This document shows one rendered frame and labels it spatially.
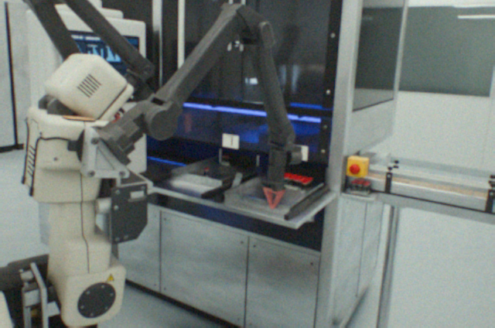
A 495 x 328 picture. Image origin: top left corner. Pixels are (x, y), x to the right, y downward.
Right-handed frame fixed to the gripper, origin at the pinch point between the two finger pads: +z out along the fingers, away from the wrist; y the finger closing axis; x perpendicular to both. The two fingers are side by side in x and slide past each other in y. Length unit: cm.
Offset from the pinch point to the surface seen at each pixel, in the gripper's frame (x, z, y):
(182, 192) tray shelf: 38.3, 2.8, -1.9
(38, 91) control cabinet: 100, -30, -22
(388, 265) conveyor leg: -31, 30, 54
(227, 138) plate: 44, -15, 35
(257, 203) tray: 6.5, 0.4, 0.6
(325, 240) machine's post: -7.5, 21.2, 38.7
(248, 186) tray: 20.1, -0.3, 17.5
